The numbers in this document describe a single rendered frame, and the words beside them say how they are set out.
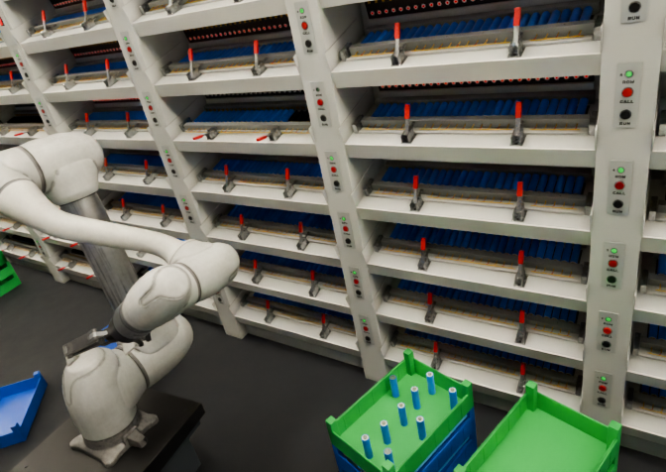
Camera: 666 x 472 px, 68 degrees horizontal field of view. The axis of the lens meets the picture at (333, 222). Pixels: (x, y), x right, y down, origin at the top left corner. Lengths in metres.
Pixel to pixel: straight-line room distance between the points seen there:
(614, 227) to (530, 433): 0.49
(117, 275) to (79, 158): 0.34
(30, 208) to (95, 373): 0.46
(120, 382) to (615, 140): 1.33
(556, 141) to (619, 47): 0.22
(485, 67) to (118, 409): 1.26
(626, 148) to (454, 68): 0.38
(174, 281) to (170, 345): 0.59
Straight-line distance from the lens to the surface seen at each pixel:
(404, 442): 1.28
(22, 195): 1.35
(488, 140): 1.22
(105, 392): 1.51
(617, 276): 1.29
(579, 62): 1.11
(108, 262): 1.52
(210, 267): 1.14
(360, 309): 1.66
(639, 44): 1.09
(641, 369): 1.47
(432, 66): 1.18
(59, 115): 2.41
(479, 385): 1.65
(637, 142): 1.14
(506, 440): 1.28
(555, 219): 1.27
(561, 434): 1.30
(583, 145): 1.17
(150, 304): 1.04
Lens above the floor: 1.33
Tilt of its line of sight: 27 degrees down
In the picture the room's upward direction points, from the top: 12 degrees counter-clockwise
